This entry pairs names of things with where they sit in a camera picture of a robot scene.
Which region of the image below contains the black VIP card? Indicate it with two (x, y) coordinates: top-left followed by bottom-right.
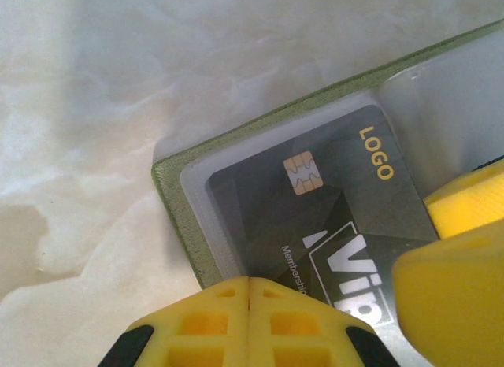
(206, 104), (441, 344)

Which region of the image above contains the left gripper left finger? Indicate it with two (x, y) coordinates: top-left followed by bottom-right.
(98, 276), (251, 367)

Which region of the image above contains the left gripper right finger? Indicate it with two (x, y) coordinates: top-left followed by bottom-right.
(250, 277), (401, 367)

